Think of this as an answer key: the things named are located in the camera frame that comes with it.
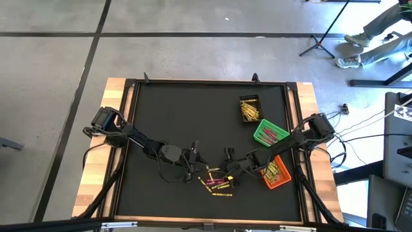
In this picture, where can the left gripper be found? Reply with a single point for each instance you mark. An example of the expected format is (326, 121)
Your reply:
(190, 159)

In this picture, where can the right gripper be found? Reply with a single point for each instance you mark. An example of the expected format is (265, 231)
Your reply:
(238, 166)

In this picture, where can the pink crayon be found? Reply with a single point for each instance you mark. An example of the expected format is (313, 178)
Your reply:
(215, 180)
(267, 137)
(264, 140)
(271, 131)
(215, 183)

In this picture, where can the green-yellow crayon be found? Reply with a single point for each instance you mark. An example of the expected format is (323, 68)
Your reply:
(273, 169)
(269, 179)
(274, 166)
(204, 184)

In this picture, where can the red items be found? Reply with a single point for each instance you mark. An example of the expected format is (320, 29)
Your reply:
(270, 134)

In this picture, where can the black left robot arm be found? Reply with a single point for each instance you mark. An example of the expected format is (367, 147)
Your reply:
(141, 138)

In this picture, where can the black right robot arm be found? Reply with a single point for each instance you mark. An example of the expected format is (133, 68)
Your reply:
(289, 143)

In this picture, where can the orange plastic basket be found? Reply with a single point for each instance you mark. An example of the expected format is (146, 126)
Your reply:
(284, 178)

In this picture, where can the green plastic basket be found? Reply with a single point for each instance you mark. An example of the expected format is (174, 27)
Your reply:
(283, 132)

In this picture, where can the black plastic basket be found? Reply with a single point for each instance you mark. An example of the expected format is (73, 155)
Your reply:
(260, 97)

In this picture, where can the small black floor device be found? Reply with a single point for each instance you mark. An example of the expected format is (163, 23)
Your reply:
(345, 109)

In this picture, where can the black tripod stand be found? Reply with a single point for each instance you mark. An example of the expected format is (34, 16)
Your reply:
(318, 43)

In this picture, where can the grey keyboard tray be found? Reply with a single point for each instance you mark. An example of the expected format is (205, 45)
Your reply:
(383, 199)

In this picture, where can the person's shoe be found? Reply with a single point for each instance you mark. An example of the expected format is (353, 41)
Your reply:
(357, 39)
(349, 62)

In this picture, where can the grey office desk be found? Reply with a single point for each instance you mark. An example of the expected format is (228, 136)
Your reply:
(396, 145)

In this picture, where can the black desk base bar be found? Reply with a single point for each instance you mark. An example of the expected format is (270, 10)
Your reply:
(380, 83)

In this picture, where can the black keyboard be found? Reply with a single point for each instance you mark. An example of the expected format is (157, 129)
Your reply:
(406, 209)

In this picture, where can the grey chair leg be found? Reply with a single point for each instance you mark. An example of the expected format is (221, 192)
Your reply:
(11, 143)

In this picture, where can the person's leg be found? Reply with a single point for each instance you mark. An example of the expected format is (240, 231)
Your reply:
(383, 21)
(386, 48)

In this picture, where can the black chair caster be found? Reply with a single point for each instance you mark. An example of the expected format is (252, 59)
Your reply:
(391, 35)

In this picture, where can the silver aluminium bracket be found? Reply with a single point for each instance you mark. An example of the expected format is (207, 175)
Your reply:
(119, 224)
(297, 228)

